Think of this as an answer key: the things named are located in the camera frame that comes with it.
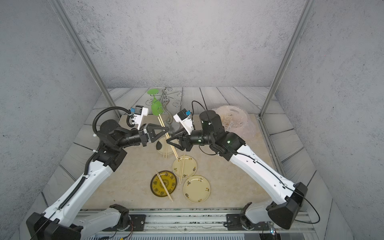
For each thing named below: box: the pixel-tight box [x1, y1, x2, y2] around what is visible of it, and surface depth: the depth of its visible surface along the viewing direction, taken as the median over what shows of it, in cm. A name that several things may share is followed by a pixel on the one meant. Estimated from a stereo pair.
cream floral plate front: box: [183, 175, 211, 204], surface depth 85 cm
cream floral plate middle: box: [172, 155, 198, 179], surface depth 94 cm
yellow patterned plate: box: [150, 170, 177, 197], surface depth 87 cm
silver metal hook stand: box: [145, 87, 184, 125], surface depth 98 cm
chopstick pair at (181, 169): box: [178, 153, 186, 186], surface depth 90 cm
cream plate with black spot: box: [156, 137, 174, 155], surface depth 101 cm
